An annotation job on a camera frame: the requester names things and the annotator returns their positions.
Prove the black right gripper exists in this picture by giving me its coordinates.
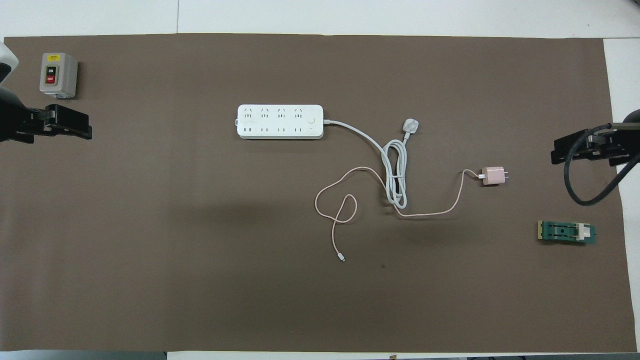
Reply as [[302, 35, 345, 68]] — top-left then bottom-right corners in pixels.
[[551, 122, 640, 167]]

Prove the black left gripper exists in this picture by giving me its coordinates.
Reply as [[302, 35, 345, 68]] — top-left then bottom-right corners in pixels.
[[0, 86, 94, 145]]

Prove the pink charger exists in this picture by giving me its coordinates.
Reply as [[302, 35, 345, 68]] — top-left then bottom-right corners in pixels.
[[480, 166, 510, 187]]

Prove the white power strip cord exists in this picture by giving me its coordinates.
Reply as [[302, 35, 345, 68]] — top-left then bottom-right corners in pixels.
[[323, 119, 409, 209]]

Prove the green knife switch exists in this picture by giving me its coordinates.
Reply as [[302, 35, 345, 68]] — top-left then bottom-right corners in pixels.
[[537, 220, 597, 246]]

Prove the brown table mat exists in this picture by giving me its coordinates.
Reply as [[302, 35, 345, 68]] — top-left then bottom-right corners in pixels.
[[0, 34, 622, 352]]

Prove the white power strip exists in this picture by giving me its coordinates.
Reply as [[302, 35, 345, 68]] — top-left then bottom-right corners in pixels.
[[236, 104, 325, 140]]

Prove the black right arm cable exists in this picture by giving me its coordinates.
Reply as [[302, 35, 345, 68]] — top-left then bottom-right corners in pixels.
[[563, 125, 640, 207]]

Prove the grey on-off switch box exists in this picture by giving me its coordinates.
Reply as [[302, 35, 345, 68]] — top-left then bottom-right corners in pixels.
[[39, 52, 79, 99]]

